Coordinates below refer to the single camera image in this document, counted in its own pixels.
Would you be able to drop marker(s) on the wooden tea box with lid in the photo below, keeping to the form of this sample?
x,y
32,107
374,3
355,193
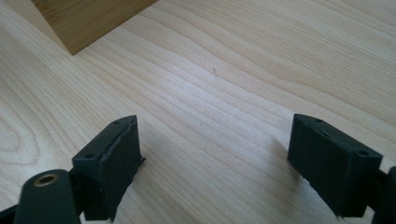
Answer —
x,y
87,21

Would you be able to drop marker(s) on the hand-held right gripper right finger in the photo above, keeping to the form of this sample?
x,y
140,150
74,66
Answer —
x,y
330,161

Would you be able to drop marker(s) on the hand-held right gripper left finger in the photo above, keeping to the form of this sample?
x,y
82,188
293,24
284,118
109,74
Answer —
x,y
118,161

